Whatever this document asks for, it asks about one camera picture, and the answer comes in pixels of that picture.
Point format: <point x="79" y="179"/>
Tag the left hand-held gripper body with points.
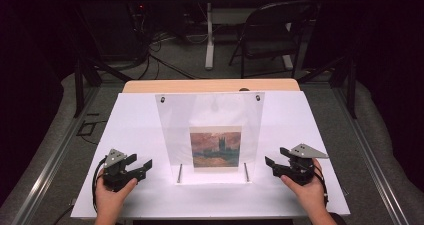
<point x="115" y="178"/>

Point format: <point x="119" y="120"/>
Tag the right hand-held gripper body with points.
<point x="301" y="171"/>

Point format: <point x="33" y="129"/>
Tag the landscape painting print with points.
<point x="215" y="148"/>

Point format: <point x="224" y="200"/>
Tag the clear acrylic picture frame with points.
<point x="210" y="111"/>

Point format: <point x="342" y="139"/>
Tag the person's left hand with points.
<point x="110" y="201"/>

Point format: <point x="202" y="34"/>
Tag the person's right hand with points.
<point x="311" y="195"/>

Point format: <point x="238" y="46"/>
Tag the white table board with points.
<point x="293" y="125"/>

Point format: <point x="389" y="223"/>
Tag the dark table grommet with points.
<point x="244" y="89"/>

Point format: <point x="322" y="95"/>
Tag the black metal stand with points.
<point x="351" y="85"/>
<point x="79" y="85"/>

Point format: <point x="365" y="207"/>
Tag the wooden table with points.
<point x="206" y="85"/>

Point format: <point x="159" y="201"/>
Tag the black folding chair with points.
<point x="266" y="45"/>

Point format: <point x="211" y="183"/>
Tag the aluminium floor rail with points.
<point x="50" y="165"/>
<point x="370" y="158"/>

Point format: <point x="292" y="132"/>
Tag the white desk leg frame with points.
<point x="209" y="51"/>

